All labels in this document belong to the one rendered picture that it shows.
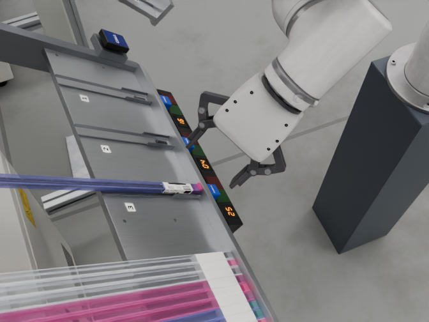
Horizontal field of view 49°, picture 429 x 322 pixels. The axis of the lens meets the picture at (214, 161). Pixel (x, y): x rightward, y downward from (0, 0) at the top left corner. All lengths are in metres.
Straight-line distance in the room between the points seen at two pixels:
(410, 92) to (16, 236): 0.80
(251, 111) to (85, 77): 0.33
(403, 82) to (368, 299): 0.75
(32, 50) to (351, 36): 0.52
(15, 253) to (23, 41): 0.37
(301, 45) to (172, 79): 1.31
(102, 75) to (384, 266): 1.08
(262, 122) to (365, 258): 0.99
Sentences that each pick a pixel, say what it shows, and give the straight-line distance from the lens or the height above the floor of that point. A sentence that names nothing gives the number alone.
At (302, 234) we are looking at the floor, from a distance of 1.57.
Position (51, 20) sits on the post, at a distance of 1.22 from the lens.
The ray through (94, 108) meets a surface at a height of 0.81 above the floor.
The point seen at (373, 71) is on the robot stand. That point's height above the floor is 0.69.
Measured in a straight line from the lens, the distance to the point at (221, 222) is 0.76.
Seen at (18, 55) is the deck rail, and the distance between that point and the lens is 0.87.
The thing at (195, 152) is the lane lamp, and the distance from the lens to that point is 0.91.
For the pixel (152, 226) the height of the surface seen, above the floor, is 0.80.
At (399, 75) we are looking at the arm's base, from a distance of 1.03.
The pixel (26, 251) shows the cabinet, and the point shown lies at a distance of 0.93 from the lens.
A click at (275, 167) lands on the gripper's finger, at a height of 0.82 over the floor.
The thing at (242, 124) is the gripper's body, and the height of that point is 0.88.
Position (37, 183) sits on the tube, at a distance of 0.61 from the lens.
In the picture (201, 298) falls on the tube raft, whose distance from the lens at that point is 0.65.
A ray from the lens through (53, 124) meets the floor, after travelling 1.86.
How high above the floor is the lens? 1.43
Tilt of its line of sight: 59 degrees down
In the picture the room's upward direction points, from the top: straight up
